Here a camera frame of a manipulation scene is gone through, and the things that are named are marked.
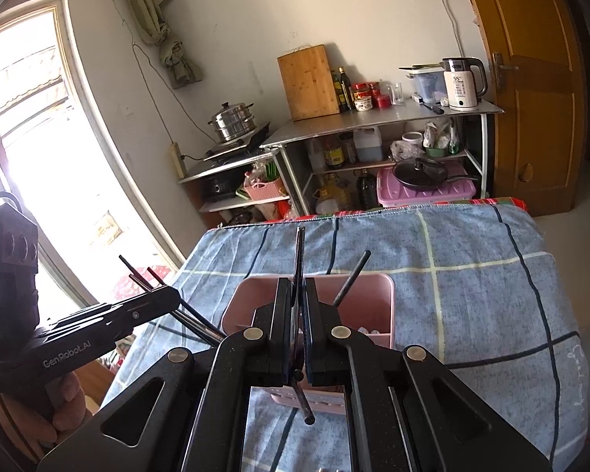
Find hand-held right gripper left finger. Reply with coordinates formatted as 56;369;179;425
37;278;296;472

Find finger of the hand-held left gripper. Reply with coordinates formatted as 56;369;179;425
44;297;138;330
101;285;182;350

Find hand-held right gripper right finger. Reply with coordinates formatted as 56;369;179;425
302;278;554;472

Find black chopstick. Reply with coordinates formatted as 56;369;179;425
294;226;316;426
333;252;372;306
146;267;227;341

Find row of chopsticks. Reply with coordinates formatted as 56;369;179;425
119;254;219;344

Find metal chopstick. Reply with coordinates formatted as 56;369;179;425
129;275;225;346

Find pink plastic chopstick basket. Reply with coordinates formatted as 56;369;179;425
220;271;395;406

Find person's left hand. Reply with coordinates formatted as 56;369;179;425
5;369;87;446

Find yellow cooking oil bottle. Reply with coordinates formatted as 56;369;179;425
319;174;355;214

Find small pink woven basket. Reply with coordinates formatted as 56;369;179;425
243;177;286;202

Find beige power strip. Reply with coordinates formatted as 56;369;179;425
170;142;186;179

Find low metal shelf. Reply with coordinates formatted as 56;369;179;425
178;150;296;227

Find dark glass bottle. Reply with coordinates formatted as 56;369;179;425
356;171;378;210

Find blue checked blanket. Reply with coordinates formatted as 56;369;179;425
101;204;590;472

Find arched window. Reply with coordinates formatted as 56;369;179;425
0;0;188;315

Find pink storage box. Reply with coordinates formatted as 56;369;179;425
376;166;475;208

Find black induction cooker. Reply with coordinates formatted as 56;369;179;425
204;124;271;162

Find soy sauce bottle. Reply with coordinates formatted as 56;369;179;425
323;138;346;168

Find black frying pan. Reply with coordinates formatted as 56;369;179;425
392;157;479;188

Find white plastic jerrycan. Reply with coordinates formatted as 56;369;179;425
353;126;382;163

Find steel steamer pot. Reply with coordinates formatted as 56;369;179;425
207;101;257;143

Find metal kitchen shelf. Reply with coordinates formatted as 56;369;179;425
260;98;505;217

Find red patterned blanket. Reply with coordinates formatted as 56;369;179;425
270;197;529;222

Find dark oil bottle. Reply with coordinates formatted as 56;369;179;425
337;67;354;112

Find bamboo cutting board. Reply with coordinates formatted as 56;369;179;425
277;44;341;122

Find water filter jug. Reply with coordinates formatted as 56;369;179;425
407;68;447;101

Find hanging curtain cloth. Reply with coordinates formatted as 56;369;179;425
123;0;202;89

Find white electric kettle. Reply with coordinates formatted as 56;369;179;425
441;57;487;112

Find wooden door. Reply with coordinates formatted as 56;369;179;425
455;0;588;217

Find metal door handle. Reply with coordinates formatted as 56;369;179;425
490;52;519;92

